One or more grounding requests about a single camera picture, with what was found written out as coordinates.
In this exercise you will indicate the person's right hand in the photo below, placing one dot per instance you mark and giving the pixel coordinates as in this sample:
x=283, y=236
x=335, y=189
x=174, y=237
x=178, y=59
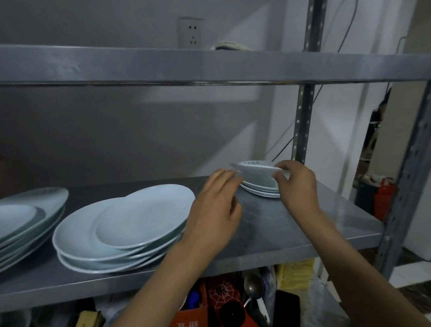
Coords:
x=301, y=195

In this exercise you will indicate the person's left hand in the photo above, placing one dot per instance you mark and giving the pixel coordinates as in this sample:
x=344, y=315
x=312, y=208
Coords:
x=212, y=218

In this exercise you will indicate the stack of white plates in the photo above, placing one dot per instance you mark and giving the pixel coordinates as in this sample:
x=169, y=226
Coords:
x=259, y=189

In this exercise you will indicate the grey metal shelf rack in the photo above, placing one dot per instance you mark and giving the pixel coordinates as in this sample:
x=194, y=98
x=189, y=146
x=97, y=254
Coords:
x=337, y=226

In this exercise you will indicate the person's left forearm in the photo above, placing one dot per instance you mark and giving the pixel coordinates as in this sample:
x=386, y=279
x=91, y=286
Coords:
x=145, y=310

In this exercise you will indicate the person's right forearm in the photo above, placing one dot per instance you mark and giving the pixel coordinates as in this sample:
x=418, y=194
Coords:
x=353, y=277

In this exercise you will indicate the metal spoon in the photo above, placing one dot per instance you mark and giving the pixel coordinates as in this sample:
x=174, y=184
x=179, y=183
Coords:
x=253, y=286

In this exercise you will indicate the yellow packet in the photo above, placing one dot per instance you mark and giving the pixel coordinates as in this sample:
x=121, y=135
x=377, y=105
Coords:
x=295, y=275

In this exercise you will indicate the red crate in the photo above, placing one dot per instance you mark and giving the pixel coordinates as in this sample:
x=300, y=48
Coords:
x=384, y=199

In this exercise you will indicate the blue cap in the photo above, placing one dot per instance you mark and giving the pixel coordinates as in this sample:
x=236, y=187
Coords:
x=193, y=301

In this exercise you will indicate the orange black web print gadget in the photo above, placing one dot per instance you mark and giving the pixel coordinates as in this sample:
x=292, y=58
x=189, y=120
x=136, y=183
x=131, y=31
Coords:
x=232, y=310

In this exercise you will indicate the black smartphone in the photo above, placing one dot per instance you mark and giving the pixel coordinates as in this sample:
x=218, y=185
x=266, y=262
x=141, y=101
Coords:
x=287, y=317

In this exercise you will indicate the white wall socket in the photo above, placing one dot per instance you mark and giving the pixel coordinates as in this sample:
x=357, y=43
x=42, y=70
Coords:
x=191, y=32

